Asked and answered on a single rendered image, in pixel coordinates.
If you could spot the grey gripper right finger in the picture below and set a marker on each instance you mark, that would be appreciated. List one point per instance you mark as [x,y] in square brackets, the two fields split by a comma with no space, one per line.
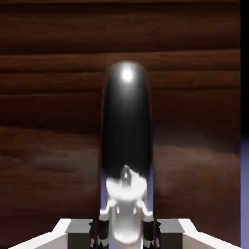
[171,233]

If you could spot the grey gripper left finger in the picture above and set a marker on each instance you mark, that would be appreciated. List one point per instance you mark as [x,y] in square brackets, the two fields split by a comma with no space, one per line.
[77,233]

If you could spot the dark wood cabinet door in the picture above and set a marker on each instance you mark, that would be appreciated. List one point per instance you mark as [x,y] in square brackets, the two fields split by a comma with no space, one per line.
[48,116]

